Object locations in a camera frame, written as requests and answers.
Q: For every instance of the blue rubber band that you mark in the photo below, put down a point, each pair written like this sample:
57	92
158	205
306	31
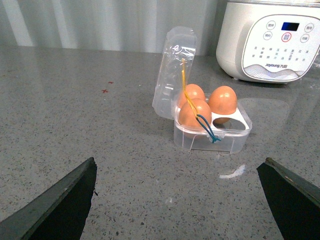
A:
207	127

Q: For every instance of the white Joyoung cooker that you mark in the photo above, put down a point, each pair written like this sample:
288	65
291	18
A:
269	41

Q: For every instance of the brown egg back left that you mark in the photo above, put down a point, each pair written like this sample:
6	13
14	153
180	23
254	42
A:
193	91

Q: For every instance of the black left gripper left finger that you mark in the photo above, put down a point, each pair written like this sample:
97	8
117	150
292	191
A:
59	213

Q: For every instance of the brown egg back right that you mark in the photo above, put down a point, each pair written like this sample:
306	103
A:
223	101

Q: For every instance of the brown egg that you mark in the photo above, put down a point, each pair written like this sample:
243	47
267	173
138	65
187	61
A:
188	118
193	91
223	101

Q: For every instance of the brown egg front left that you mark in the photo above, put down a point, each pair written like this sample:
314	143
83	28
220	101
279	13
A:
188	118

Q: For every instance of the clear plastic egg box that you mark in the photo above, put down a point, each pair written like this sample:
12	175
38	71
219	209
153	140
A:
212	122

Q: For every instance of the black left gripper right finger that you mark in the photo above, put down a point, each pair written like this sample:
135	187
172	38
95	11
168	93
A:
294	202

